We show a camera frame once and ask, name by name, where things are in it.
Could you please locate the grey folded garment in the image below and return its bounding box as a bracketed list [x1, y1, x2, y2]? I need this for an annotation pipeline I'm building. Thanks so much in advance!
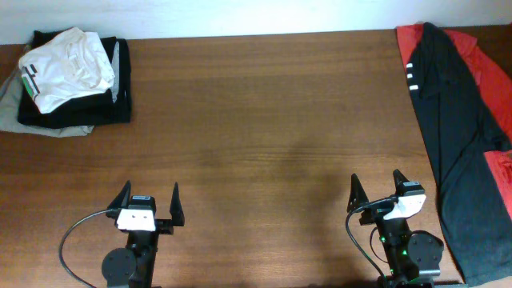
[1, 66, 94, 138]

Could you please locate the dark green Nike t-shirt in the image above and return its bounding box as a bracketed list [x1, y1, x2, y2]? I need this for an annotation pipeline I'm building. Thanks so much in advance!
[406, 22, 511, 286]

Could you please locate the white folded t-shirt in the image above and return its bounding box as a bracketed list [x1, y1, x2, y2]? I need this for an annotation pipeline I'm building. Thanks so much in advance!
[18, 27, 115, 114]

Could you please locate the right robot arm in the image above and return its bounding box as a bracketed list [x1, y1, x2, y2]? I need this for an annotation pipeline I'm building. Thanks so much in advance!
[345, 170, 444, 287]

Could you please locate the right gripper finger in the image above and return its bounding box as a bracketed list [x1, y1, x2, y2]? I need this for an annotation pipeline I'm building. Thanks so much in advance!
[393, 169, 409, 195]
[347, 174, 369, 213]

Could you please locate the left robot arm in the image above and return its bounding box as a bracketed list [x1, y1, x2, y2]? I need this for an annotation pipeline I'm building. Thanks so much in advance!
[102, 182, 185, 288]

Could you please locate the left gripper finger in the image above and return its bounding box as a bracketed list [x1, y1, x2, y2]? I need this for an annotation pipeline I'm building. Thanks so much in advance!
[169, 182, 185, 226]
[108, 180, 131, 210]

